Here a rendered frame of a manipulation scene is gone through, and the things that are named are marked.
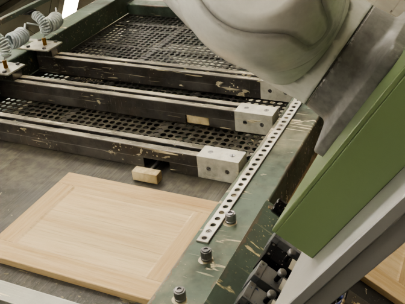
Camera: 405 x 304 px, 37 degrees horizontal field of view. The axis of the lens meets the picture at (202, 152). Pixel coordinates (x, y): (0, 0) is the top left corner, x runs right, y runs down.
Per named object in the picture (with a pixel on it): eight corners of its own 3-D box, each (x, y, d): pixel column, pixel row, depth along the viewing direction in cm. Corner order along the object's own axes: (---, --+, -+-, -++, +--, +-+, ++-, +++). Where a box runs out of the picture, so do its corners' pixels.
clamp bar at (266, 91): (293, 105, 204) (293, 37, 192) (15, 70, 250) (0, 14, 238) (302, 93, 212) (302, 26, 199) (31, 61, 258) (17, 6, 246)
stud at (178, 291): (183, 305, 122) (181, 294, 120) (172, 302, 123) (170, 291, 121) (188, 297, 124) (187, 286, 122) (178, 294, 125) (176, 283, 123)
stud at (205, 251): (209, 264, 132) (208, 253, 130) (199, 262, 133) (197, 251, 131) (214, 257, 134) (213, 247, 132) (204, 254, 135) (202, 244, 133)
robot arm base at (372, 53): (435, -10, 83) (400, -32, 83) (400, 56, 67) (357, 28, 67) (363, 85, 95) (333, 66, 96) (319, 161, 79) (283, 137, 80)
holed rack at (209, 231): (208, 244, 138) (208, 242, 137) (196, 242, 139) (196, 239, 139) (362, 12, 264) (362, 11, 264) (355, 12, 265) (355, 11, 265)
